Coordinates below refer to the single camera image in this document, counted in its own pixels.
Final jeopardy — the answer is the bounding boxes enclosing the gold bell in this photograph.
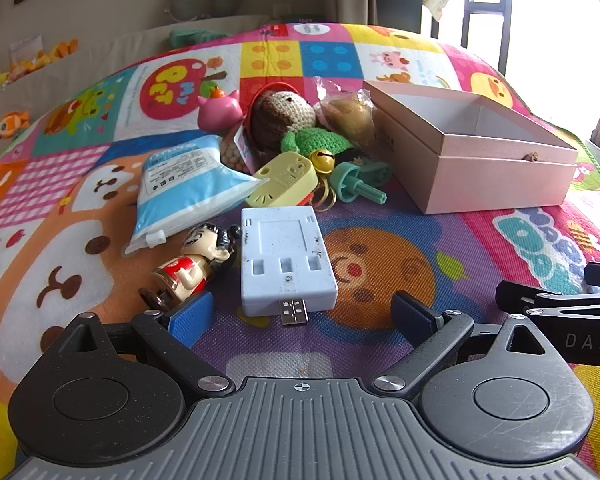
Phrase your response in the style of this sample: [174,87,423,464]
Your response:
[310,149,337,175]

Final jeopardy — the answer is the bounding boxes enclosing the brown crochet doll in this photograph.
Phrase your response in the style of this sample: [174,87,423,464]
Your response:
[243,81,356,158]

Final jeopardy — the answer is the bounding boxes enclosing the gold key ring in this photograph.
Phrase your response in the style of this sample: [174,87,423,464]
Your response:
[312,182,338,212]

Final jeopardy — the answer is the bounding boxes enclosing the green cloth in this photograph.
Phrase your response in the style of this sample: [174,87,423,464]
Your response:
[169,26,231,47]

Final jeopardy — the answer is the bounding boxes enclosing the pink unicorn toy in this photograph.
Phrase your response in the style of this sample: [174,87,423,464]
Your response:
[196,82,246,133]

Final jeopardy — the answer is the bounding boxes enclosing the plastic-wrapped pear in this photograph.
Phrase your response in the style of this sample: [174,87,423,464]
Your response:
[314,76,381,153]

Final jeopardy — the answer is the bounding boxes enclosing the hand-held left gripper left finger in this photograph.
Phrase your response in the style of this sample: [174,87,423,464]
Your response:
[40,290,236,398]

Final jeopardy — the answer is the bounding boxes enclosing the clear bag of nuts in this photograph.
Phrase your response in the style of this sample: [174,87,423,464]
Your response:
[219,125,258,176]

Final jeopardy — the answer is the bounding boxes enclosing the white plug adapter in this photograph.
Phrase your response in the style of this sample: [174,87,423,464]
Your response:
[240,205,339,328]

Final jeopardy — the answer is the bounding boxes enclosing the cartoon boy figurine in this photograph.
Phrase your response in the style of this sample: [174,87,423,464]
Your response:
[138,223,243,313]

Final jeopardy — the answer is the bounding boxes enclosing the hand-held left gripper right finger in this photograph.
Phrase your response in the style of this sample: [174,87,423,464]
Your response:
[372,290,563,401]

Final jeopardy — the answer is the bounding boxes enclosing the white paper card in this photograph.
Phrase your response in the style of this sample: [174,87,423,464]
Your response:
[10,35,43,61]

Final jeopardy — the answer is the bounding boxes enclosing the black window frame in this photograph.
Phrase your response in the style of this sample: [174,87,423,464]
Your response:
[460,0,512,78]

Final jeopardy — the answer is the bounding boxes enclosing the blue and white pouch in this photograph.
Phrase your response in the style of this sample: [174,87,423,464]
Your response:
[124,134,270,257]

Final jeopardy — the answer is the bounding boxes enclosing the green plastic toy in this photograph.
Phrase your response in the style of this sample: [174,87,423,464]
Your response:
[328,157,394,206]

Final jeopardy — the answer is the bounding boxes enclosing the pink cardboard box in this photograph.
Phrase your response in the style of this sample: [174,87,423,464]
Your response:
[362,79,580,216]

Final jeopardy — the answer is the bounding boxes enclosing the yellow socket-shaped case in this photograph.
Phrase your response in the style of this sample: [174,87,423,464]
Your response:
[243,151,321,209]

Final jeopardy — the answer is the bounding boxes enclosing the yellow and orange plush toys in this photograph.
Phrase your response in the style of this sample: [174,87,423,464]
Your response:
[7,39,80,81]

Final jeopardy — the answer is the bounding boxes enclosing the orange fish plush toy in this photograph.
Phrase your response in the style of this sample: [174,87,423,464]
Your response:
[0,111,31,138]

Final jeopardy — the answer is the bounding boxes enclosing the colourful cartoon play mat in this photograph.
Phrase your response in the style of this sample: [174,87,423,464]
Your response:
[0,22,600,480]

